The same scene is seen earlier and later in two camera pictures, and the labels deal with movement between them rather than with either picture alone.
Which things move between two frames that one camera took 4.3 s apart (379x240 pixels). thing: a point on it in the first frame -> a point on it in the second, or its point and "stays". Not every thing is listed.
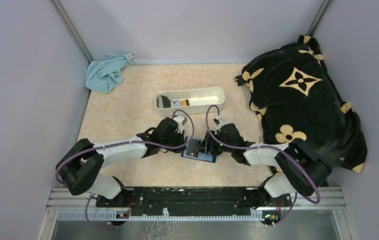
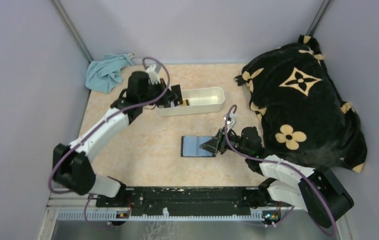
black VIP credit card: (192, 147) -> (176, 89)
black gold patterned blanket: (292, 92) stays
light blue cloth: (103, 74) stays
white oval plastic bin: (195, 100) stays
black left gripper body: (183, 142) -> (170, 96)
